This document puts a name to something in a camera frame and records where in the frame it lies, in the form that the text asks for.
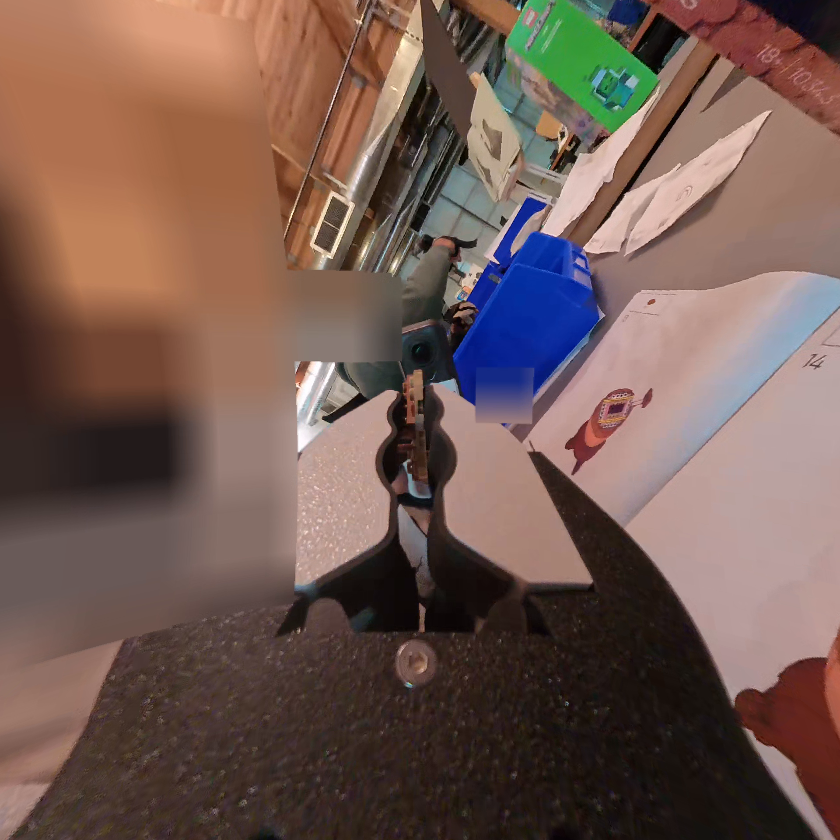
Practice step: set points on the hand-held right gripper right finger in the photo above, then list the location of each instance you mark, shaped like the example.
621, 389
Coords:
505, 519

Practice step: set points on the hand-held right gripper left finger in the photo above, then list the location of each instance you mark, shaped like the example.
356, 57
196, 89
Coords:
341, 519

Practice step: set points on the tan round plate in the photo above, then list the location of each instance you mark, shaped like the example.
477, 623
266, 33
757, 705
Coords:
415, 427

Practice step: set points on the blue plastic bin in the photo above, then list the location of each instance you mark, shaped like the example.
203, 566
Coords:
525, 322
525, 230

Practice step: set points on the white instruction booklet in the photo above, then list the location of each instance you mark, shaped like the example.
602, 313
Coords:
709, 460

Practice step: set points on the white printed board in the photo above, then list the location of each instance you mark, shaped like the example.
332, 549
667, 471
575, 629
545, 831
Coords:
492, 138

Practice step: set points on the dark flat panel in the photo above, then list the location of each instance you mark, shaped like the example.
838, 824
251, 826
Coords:
446, 59

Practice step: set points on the green cardboard box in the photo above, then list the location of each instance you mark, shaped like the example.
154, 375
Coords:
578, 59

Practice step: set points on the black flower print box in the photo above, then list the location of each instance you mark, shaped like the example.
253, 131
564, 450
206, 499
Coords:
775, 53

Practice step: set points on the metal ventilation duct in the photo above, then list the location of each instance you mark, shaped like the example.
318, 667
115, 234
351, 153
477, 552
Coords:
381, 131

